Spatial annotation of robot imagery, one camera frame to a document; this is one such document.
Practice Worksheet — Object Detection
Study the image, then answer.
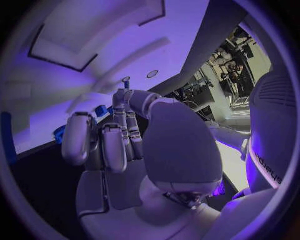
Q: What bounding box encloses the white task board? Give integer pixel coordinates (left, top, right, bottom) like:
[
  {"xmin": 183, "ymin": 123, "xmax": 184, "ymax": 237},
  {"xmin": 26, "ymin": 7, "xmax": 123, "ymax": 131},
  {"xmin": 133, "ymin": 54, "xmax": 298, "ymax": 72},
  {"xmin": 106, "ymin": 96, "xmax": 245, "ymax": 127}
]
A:
[{"xmin": 2, "ymin": 0, "xmax": 211, "ymax": 156}]

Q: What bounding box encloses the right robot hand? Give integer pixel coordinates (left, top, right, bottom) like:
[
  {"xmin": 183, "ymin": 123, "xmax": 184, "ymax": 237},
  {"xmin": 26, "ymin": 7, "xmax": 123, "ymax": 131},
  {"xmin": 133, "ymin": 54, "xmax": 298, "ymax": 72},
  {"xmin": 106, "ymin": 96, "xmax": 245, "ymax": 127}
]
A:
[{"xmin": 61, "ymin": 88, "xmax": 224, "ymax": 240}]

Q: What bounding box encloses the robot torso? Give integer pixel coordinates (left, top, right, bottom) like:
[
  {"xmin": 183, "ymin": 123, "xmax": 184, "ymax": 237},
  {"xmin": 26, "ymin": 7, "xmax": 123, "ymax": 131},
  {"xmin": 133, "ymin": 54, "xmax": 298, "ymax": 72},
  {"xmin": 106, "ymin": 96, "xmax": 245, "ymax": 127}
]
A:
[{"xmin": 244, "ymin": 70, "xmax": 297, "ymax": 190}]

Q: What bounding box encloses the blue peg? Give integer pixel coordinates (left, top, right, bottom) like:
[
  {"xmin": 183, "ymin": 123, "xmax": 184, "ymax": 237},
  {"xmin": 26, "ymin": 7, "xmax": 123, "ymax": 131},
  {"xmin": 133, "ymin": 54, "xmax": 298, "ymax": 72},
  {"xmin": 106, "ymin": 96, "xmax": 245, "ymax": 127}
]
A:
[{"xmin": 121, "ymin": 76, "xmax": 132, "ymax": 90}]

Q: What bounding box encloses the blue block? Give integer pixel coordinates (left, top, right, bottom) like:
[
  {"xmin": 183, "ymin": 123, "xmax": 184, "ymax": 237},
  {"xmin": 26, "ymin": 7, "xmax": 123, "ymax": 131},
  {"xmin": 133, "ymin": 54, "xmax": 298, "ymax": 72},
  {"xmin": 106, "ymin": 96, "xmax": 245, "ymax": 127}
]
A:
[{"xmin": 94, "ymin": 105, "xmax": 110, "ymax": 118}]

